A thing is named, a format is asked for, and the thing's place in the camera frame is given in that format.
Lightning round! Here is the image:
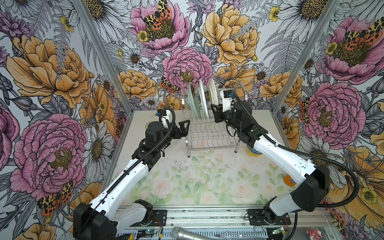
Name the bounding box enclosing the teal rimmed plate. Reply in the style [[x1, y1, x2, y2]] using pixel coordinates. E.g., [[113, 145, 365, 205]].
[[188, 83, 202, 119]]

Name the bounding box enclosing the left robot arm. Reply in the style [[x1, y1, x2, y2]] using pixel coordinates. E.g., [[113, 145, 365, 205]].
[[73, 120, 190, 240]]

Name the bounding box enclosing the left rear aluminium frame post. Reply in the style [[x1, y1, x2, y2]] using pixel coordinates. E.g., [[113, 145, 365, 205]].
[[74, 1, 133, 117]]

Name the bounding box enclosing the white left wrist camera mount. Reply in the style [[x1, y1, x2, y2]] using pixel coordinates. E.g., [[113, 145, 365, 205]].
[[155, 109, 172, 130]]

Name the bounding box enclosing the metal two-tier dish rack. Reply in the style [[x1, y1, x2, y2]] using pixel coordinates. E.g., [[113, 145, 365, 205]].
[[182, 87, 240, 157]]

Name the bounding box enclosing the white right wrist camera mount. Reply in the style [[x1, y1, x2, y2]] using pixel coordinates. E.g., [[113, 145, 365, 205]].
[[220, 90, 235, 112]]

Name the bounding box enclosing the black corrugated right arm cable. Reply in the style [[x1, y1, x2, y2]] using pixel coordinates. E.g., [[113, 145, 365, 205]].
[[230, 89, 360, 209]]

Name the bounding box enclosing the front aluminium rail base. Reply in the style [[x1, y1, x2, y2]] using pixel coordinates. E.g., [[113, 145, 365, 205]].
[[117, 206, 342, 240]]

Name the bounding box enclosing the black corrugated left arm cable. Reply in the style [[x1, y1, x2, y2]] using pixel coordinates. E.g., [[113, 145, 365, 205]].
[[79, 107, 177, 229]]

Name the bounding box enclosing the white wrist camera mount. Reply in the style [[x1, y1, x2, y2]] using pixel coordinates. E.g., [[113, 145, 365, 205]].
[[220, 90, 235, 112], [155, 109, 172, 130]]

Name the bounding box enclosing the metal wire tool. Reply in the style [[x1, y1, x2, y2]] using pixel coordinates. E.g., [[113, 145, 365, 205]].
[[215, 227, 268, 240]]

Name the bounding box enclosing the orange soda can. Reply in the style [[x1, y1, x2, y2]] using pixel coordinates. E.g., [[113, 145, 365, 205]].
[[283, 174, 296, 187]]

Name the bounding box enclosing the pink white small toy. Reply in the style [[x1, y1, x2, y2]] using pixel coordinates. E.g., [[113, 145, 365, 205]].
[[306, 230, 325, 240]]

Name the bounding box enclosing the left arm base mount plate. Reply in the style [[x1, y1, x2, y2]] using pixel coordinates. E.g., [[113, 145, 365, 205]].
[[132, 210, 168, 227]]

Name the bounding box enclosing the white watermelon pattern plate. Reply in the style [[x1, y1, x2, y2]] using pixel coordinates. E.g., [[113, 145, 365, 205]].
[[199, 80, 210, 119]]

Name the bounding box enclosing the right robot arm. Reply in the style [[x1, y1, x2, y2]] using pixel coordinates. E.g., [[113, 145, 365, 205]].
[[211, 101, 330, 224]]

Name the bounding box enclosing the right rear aluminium frame post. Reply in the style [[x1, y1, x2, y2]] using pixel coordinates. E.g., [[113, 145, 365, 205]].
[[272, 0, 341, 115]]

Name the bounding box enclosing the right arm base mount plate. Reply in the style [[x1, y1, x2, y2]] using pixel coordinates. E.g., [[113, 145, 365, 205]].
[[246, 209, 292, 226]]

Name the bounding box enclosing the aluminium frame post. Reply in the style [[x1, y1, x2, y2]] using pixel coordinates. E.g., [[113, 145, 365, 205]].
[[74, 1, 133, 117], [272, 0, 341, 115]]

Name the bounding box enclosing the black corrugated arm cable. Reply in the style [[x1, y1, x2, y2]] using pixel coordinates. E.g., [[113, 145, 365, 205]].
[[79, 107, 177, 229], [230, 89, 360, 209]]

